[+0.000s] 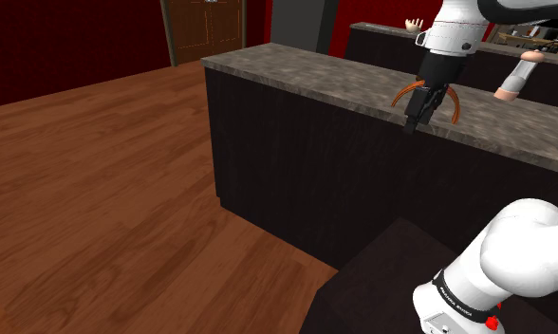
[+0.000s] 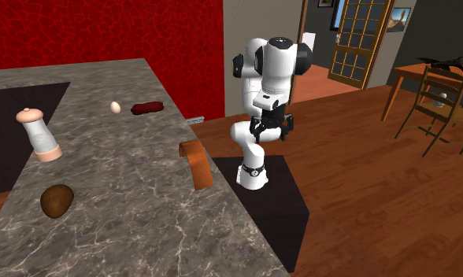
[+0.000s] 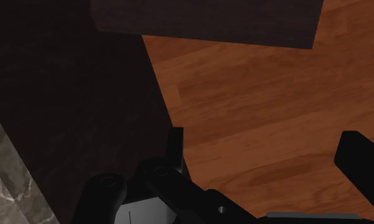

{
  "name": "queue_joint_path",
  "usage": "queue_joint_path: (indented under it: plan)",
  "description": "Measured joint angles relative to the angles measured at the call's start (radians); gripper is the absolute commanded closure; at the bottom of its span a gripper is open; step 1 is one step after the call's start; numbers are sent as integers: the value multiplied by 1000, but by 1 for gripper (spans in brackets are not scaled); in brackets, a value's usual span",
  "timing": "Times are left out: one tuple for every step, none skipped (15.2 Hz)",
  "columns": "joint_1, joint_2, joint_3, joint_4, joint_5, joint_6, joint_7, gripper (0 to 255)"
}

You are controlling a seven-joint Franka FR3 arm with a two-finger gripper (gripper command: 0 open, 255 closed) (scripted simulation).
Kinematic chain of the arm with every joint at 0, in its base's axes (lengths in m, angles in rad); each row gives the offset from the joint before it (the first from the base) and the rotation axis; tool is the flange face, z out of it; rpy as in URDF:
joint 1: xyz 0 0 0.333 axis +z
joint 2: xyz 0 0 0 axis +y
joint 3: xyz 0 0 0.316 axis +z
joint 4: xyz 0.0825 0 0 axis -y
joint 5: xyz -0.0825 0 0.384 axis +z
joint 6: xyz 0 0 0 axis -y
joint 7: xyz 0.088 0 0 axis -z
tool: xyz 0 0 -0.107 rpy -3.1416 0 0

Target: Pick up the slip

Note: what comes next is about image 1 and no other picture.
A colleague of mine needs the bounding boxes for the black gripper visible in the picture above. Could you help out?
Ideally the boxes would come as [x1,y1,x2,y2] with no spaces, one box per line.
[402,49,466,136]

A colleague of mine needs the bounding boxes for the dark long counter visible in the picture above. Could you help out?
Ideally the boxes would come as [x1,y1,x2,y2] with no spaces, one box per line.
[343,21,558,112]

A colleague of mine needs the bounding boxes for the pink and clear pepper mill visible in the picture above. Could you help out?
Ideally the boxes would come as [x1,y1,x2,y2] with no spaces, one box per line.
[493,49,546,102]

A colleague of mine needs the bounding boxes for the dark cabinet with stone top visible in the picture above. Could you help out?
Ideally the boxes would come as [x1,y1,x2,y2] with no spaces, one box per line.
[199,42,558,271]

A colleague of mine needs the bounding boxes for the dark robot stand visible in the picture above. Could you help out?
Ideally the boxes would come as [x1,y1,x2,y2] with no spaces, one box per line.
[299,216,558,334]

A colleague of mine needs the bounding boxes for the brown wooden door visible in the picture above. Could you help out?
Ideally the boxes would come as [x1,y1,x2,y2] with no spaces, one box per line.
[159,0,249,67]

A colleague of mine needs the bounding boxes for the orange curved wire bowl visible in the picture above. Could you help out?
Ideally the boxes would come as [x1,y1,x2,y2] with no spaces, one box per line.
[390,79,461,125]

